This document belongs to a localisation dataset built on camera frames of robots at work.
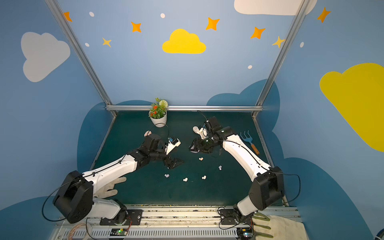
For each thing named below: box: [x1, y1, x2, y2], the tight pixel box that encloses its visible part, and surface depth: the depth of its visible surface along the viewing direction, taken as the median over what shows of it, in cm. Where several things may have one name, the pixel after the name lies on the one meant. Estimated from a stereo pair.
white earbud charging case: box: [192, 126, 200, 134], surface depth 113 cm
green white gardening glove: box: [251, 212, 308, 240], surface depth 73 cm
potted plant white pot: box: [148, 97, 169, 128], surface depth 106 cm
